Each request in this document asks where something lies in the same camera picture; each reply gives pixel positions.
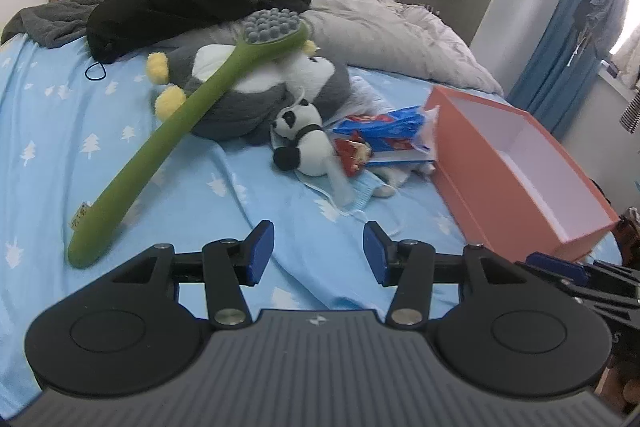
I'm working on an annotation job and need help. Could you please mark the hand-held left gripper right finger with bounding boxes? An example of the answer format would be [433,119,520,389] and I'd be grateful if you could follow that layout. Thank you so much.
[362,221,531,329]

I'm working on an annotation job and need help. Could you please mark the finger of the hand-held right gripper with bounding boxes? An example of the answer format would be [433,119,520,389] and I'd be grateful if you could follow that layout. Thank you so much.
[515,252,640,308]

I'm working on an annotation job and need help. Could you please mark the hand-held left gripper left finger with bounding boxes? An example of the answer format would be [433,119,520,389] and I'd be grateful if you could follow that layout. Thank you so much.
[110,221,276,329]

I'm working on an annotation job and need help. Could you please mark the red cartoon snack packet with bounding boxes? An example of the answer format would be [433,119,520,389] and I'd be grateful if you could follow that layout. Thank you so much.
[334,134,373,178]

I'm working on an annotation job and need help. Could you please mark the orange cardboard box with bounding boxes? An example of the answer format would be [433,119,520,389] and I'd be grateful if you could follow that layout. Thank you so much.
[427,86,621,262]

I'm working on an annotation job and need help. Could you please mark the small panda plush toy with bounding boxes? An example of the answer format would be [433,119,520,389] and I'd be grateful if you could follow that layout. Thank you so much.
[271,101,357,208]

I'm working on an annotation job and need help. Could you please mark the blue tissue pack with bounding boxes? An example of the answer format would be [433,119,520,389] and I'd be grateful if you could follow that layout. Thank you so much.
[332,105,438,168]

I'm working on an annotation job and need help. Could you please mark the blue face mask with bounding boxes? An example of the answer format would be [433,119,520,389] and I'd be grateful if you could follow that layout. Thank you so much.
[295,169,396,220]

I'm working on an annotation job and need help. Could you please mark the grey penguin plush toy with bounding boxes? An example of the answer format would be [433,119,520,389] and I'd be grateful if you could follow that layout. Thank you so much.
[146,38,353,142]

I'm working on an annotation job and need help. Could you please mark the white cloth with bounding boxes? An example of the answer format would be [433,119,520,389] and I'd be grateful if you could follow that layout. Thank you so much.
[347,74,383,110]

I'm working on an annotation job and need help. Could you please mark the striped hanging cloth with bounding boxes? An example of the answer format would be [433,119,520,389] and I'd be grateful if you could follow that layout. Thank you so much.
[620,89,640,135]

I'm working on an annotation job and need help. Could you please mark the blue curtain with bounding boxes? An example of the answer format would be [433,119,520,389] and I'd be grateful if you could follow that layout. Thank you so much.
[507,0,636,140]

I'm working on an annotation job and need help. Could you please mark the light grey quilt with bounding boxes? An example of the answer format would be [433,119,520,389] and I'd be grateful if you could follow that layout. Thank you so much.
[280,0,503,95]

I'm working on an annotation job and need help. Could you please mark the grey hanging clothes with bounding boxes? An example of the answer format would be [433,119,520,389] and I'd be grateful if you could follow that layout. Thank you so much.
[575,0,640,58]

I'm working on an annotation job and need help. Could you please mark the dark grey blanket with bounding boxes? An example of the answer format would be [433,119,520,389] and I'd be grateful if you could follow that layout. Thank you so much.
[0,0,126,50]

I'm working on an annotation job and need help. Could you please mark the green long-handled massage brush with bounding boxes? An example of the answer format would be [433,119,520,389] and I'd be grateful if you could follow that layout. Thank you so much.
[67,8,312,270]

